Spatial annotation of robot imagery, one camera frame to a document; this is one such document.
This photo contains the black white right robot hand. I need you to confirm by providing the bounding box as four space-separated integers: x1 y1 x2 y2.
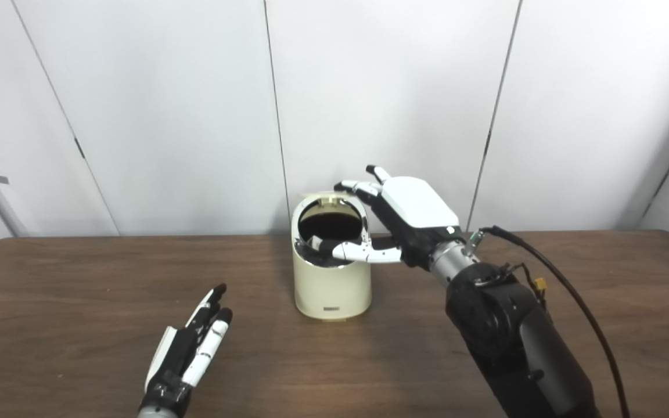
332 165 466 271

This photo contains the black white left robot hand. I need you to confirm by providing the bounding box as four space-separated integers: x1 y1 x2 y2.
139 283 233 410

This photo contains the cream round bin lid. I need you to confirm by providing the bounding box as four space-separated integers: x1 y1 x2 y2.
298 189 370 207

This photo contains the cream-colored bin body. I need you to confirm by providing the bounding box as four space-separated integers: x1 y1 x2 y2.
291 194 373 321

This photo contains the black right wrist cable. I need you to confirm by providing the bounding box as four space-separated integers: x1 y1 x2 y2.
465 226 631 418

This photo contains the thin wire with yellow plug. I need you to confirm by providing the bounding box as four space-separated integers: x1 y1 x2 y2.
500 262 549 308

